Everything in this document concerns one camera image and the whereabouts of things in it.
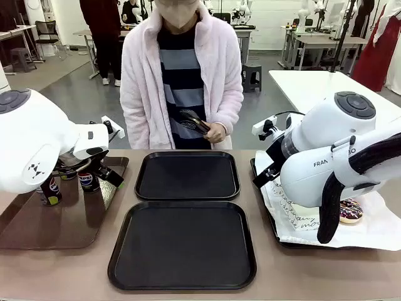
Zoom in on black serving tongs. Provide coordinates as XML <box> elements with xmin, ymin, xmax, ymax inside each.
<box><xmin>179</xmin><ymin>108</ymin><xmax>211</xmax><ymax>136</ymax></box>

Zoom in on black plastic serving tray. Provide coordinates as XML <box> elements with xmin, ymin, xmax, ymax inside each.
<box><xmin>134</xmin><ymin>151</ymin><xmax>241</xmax><ymax>201</ymax></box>
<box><xmin>107</xmin><ymin>201</ymin><xmax>258</xmax><ymax>291</ymax></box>
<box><xmin>249</xmin><ymin>156</ymin><xmax>401</xmax><ymax>250</ymax></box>

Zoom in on black tripod pole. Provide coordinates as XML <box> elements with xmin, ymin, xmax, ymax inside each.
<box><xmin>328</xmin><ymin>0</ymin><xmax>358</xmax><ymax>75</ymax></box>

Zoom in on person's left hand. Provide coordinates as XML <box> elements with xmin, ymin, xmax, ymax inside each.
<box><xmin>202</xmin><ymin>122</ymin><xmax>227</xmax><ymax>144</ymax></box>

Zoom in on standing person in dark clothes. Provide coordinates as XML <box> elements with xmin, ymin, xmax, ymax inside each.
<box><xmin>79</xmin><ymin>0</ymin><xmax>123</xmax><ymax>87</ymax></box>

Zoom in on dark plastic stool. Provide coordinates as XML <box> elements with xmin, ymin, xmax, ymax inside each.
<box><xmin>9</xmin><ymin>47</ymin><xmax>38</xmax><ymax>73</ymax></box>

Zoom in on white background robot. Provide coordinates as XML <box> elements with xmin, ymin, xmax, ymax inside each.
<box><xmin>231</xmin><ymin>0</ymin><xmax>253</xmax><ymax>25</ymax></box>
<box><xmin>296</xmin><ymin>0</ymin><xmax>316</xmax><ymax>34</ymax></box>

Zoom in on grey plastic stool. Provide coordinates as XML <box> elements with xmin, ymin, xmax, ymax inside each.
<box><xmin>241</xmin><ymin>62</ymin><xmax>263</xmax><ymax>93</ymax></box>

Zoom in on brown tray with handle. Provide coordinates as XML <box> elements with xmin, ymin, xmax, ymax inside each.
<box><xmin>0</xmin><ymin>156</ymin><xmax>130</xmax><ymax>251</ymax></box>

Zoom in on person's left forearm pink sleeve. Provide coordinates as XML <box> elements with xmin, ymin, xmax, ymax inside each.
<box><xmin>203</xmin><ymin>90</ymin><xmax>244</xmax><ymax>150</ymax></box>

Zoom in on seated person in black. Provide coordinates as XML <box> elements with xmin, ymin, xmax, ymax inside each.
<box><xmin>121</xmin><ymin>0</ymin><xmax>141</xmax><ymax>24</ymax></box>

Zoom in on black office chair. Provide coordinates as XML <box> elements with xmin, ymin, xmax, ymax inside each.
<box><xmin>34</xmin><ymin>20</ymin><xmax>68</xmax><ymax>61</ymax></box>

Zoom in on white table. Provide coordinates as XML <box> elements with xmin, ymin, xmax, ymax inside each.
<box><xmin>268</xmin><ymin>69</ymin><xmax>401</xmax><ymax>124</ymax></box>

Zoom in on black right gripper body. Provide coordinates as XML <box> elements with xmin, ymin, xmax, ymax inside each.
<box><xmin>265</xmin><ymin>134</ymin><xmax>288</xmax><ymax>176</ymax></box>

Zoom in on person in pink fleece robe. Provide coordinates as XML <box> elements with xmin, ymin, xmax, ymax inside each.
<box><xmin>120</xmin><ymin>0</ymin><xmax>244</xmax><ymax>151</ymax></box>

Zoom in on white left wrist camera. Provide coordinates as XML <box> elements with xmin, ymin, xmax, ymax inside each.
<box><xmin>100</xmin><ymin>115</ymin><xmax>125</xmax><ymax>139</ymax></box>

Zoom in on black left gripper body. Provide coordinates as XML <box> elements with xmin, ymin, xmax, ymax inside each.
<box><xmin>89</xmin><ymin>150</ymin><xmax>111</xmax><ymax>177</ymax></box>

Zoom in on white printed paper sheet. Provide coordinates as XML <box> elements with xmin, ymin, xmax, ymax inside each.
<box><xmin>255</xmin><ymin>150</ymin><xmax>401</xmax><ymax>251</ymax></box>

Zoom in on grey table with metal legs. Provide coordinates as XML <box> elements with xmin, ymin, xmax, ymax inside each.
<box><xmin>73</xmin><ymin>29</ymin><xmax>102</xmax><ymax>80</ymax></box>

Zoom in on chocolate sprinkle donut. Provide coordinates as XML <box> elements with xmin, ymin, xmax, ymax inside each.
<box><xmin>339</xmin><ymin>198</ymin><xmax>365</xmax><ymax>224</ymax></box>

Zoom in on red dress on mannequin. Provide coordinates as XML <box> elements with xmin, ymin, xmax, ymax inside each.
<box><xmin>350</xmin><ymin>4</ymin><xmax>401</xmax><ymax>92</ymax></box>

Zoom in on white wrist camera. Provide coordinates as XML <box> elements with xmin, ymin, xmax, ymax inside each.
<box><xmin>252</xmin><ymin>115</ymin><xmax>278</xmax><ymax>140</ymax></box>
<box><xmin>100</xmin><ymin>115</ymin><xmax>125</xmax><ymax>139</ymax></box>

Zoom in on grey lab table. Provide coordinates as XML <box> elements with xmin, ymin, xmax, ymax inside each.
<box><xmin>278</xmin><ymin>24</ymin><xmax>370</xmax><ymax>71</ymax></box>

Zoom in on person's right forearm pink sleeve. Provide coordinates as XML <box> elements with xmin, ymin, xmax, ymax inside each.
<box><xmin>120</xmin><ymin>90</ymin><xmax>152</xmax><ymax>150</ymax></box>

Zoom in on white desk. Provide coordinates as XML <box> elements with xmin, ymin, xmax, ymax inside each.
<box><xmin>0</xmin><ymin>24</ymin><xmax>38</xmax><ymax>76</ymax></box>

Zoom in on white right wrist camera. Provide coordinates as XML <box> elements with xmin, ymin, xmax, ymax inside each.
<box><xmin>252</xmin><ymin>115</ymin><xmax>278</xmax><ymax>140</ymax></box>

